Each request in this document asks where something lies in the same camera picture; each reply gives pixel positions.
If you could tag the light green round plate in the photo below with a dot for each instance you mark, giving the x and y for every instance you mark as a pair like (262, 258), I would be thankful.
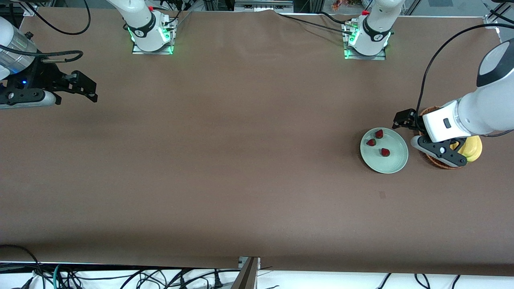
(395, 162)

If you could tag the yellow banana bunch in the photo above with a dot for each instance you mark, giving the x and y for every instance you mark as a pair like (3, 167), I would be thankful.
(474, 148)

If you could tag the brown wicker basket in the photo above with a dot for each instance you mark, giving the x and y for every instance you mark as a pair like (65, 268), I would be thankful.
(439, 163)

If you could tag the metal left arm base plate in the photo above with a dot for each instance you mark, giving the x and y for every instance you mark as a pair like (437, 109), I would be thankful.
(379, 57)

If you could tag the red strawberry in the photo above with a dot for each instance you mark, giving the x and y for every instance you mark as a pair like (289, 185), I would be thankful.
(371, 142)
(379, 133)
(385, 152)

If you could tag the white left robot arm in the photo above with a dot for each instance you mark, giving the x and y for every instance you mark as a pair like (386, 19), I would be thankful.
(482, 108)

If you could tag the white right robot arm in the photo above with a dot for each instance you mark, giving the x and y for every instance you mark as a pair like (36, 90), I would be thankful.
(140, 24)

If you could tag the silver equipment box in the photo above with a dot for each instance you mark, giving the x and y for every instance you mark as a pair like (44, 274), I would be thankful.
(263, 5)

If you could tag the brown table cover sheet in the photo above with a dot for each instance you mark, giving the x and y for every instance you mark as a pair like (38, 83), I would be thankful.
(241, 200)

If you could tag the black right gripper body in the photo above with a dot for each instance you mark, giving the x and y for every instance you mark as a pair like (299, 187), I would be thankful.
(43, 75)

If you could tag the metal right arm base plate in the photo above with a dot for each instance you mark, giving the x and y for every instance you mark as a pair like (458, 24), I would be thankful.
(160, 51)

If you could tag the orange red object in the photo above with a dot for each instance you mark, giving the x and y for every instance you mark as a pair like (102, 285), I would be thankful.
(341, 4)

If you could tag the dark table leg post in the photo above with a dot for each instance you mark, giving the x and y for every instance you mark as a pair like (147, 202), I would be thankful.
(245, 279)

